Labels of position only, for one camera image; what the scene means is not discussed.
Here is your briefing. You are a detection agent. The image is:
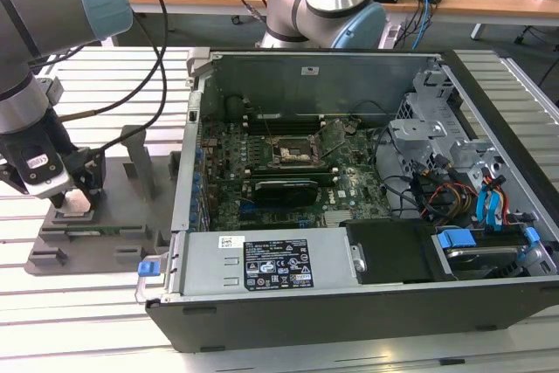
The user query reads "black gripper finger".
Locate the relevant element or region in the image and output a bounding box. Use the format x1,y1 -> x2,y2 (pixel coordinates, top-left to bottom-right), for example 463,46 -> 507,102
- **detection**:
0,162 -> 67,211
65,147 -> 107,212

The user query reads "silver CPU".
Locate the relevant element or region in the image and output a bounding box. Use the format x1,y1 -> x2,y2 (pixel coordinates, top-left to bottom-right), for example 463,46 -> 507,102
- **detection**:
60,191 -> 93,218

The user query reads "wire locking lever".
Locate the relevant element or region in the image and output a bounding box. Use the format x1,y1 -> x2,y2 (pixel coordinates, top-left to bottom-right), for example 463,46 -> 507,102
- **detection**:
257,106 -> 277,143

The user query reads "metal socket cover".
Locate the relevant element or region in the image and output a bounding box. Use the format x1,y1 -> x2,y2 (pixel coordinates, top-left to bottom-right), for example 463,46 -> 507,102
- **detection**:
314,119 -> 348,158

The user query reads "CPU socket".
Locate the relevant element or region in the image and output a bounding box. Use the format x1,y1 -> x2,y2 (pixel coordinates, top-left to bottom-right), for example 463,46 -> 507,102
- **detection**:
269,135 -> 322,169

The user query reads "grey parts rack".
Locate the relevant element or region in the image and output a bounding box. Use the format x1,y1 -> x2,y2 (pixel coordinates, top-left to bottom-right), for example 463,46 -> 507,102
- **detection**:
25,125 -> 183,278

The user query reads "green RAM stick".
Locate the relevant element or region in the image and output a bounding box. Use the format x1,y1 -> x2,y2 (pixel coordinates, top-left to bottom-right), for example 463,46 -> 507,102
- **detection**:
64,225 -> 130,237

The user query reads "silver power supply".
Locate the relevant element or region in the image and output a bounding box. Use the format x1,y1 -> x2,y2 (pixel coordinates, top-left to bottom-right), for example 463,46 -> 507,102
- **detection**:
161,228 -> 366,304

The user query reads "black graphics card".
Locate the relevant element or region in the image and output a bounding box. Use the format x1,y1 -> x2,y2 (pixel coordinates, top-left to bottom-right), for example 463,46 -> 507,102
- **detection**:
252,178 -> 319,207

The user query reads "silver chipset heatsink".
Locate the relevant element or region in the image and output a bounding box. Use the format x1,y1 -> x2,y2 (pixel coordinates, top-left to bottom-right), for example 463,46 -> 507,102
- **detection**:
323,210 -> 353,229

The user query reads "green motherboard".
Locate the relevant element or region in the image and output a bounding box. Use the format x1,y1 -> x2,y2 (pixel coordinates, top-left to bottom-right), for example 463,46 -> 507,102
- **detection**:
198,121 -> 394,232

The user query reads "black PC case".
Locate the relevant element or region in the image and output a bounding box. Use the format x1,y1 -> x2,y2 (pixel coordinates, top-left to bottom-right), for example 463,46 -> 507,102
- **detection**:
135,47 -> 559,355

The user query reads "black plastic bay cover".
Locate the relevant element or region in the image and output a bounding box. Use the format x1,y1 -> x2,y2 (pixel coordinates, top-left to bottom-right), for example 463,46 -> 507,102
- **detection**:
340,218 -> 455,285

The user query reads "metal drive cage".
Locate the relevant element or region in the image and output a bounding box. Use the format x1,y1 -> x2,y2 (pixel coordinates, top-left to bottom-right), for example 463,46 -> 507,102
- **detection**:
377,65 -> 532,234

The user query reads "white power strip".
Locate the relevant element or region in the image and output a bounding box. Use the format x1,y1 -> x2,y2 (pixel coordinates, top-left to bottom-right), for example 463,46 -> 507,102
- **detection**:
378,23 -> 403,50

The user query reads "hard disk blue carrier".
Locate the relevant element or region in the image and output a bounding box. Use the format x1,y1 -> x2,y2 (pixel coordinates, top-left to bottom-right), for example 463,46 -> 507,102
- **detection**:
434,226 -> 547,280

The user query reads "black chair base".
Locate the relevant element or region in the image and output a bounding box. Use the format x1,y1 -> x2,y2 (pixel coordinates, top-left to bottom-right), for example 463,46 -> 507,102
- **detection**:
514,23 -> 559,49

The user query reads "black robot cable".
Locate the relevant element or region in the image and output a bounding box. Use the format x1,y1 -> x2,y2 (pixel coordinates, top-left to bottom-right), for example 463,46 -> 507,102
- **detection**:
56,0 -> 170,151

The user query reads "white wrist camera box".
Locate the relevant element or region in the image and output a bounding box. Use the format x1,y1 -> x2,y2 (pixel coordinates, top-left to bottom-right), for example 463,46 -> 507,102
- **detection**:
17,141 -> 72,200

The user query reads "coloured power wire bundle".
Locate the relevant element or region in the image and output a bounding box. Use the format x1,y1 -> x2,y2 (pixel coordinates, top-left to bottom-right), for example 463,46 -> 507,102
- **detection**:
425,180 -> 480,219

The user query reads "blue desk cable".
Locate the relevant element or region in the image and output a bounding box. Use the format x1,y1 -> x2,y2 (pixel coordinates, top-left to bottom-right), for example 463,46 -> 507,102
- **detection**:
417,0 -> 436,49

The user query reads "blue data wire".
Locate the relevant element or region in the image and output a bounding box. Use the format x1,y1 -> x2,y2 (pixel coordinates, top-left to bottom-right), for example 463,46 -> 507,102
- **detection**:
474,189 -> 491,231
489,175 -> 510,235

